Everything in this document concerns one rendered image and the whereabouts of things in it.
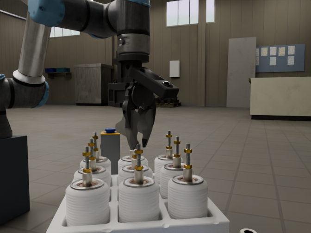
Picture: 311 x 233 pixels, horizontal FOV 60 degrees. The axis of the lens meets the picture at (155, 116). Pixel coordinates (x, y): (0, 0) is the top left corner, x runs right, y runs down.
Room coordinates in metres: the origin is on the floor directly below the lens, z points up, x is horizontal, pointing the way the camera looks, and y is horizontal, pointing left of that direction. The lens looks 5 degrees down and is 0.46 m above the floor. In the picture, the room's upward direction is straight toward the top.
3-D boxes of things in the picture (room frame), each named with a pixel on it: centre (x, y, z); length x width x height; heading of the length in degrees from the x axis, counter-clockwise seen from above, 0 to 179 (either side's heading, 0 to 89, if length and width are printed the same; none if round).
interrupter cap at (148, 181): (0.62, 0.04, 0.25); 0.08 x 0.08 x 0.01
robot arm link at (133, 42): (0.63, 0.05, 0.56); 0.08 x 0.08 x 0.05
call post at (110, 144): (1.01, 0.17, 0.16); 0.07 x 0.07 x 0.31; 8
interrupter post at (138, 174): (0.62, 0.04, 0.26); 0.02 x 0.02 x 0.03
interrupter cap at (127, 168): (0.74, 0.06, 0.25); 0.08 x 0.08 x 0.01
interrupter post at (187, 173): (0.64, -0.08, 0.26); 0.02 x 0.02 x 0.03
